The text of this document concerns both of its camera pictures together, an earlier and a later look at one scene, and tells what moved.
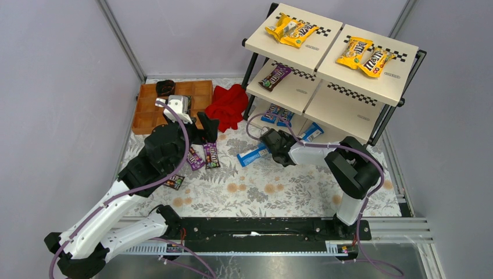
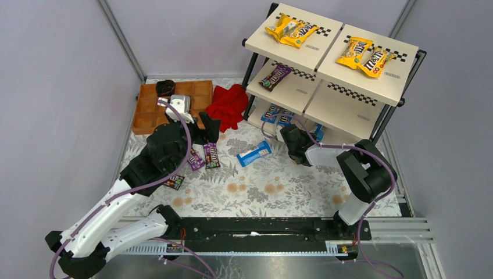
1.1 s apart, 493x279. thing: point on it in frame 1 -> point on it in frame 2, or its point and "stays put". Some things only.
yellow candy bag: [355, 52] stays put
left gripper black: [191, 125] stays put
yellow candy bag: [374, 63] stays put
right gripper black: [272, 142] -> [289, 136]
